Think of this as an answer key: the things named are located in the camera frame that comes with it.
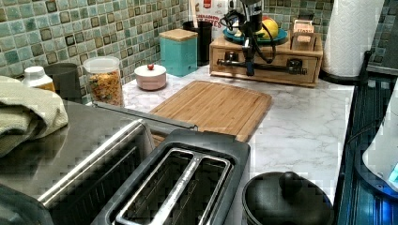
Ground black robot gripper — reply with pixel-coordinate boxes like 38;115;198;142
239;0;262;76

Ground wooden drawer with black handle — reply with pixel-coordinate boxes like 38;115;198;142
209;48;322;86

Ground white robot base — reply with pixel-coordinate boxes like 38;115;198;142
357;84;398;200

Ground wooden drawer cabinet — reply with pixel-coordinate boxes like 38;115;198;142
208;32;324;88

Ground yellow red mango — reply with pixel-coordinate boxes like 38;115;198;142
256;17;279;39

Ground teal plate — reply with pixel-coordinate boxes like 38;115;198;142
222;28;288;45

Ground black utensil holder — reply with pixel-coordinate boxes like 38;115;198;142
183;21;212;67

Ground white red cereal box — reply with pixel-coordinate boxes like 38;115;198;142
194;0;230;38

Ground small brown packet box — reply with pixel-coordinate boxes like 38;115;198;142
293;20;314;43

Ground teal canister with wooden lid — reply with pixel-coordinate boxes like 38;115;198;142
160;29;198;77

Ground bamboo cutting board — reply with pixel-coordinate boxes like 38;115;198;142
150;81;272;142

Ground pink ceramic lidded bowl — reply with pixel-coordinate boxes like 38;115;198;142
134;64;166;91

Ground paper towel roll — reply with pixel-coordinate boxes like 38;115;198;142
322;0;385;78

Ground black paper towel holder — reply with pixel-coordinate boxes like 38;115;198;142
319;50;372;85

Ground black slot toaster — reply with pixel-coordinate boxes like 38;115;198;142
90;129;251;225

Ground clear jar of cereal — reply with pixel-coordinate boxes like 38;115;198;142
84;56;124;107

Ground black pot lid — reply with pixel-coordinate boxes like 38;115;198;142
242;172;333;225

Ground dark grey cup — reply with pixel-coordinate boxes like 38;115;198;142
44;63;82;103

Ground white capped bottle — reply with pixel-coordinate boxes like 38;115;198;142
22;66;55;92

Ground beige folded towel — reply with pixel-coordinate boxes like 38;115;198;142
0;76;69;157

